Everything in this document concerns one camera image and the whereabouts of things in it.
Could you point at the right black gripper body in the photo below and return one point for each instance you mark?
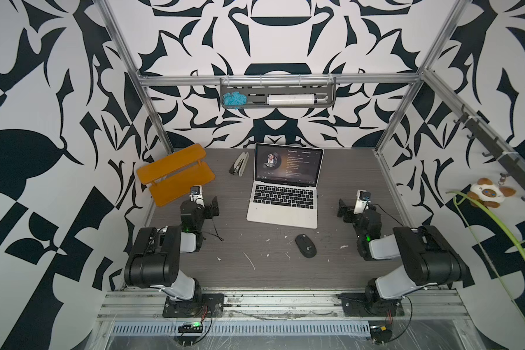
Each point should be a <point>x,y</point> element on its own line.
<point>348,211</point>

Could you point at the grey wall tray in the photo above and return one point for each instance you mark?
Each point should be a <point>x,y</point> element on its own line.
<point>257,90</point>

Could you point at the orange two-tier stand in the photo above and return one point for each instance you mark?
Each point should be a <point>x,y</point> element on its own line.
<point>172,176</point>

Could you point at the small electronics board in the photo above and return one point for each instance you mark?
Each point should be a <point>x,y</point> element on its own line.
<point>191,328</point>
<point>380,334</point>

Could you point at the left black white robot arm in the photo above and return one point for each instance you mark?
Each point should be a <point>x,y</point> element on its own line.
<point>154,261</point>

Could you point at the brown white plush toy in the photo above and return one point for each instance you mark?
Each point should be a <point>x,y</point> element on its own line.
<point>489,194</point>

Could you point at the silver laptop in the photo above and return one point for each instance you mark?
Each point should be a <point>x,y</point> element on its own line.
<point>284,191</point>

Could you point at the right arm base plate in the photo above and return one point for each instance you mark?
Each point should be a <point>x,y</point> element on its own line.
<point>369,305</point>

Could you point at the right small electronics board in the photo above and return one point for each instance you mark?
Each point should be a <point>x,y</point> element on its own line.
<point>380,334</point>

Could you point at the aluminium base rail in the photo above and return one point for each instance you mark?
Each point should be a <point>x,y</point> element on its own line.
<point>148,305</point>

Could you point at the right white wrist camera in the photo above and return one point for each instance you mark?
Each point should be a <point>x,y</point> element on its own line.
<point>362,202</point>

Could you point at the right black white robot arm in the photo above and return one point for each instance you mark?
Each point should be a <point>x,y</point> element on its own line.
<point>427,257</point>

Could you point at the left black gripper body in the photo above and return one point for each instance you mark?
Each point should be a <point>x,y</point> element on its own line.
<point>209,208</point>

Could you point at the black silver stapler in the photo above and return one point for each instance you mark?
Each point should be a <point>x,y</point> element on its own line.
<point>239,165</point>

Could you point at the green hoop tube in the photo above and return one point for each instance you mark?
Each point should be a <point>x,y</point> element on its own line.
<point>492,242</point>

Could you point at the teal scrubber ball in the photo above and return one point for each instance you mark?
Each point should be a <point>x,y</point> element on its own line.
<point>234,99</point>

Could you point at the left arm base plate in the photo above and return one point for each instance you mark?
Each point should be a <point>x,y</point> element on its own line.
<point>212,302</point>

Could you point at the grey hook rail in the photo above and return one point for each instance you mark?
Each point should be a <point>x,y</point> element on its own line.
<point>496,148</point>

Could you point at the white roll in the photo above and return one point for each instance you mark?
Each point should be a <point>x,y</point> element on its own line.
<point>296,99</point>

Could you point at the black wireless mouse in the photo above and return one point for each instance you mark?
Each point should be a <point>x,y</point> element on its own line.
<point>306,246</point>

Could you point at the left small electronics board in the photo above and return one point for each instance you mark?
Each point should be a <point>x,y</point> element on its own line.
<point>191,328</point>

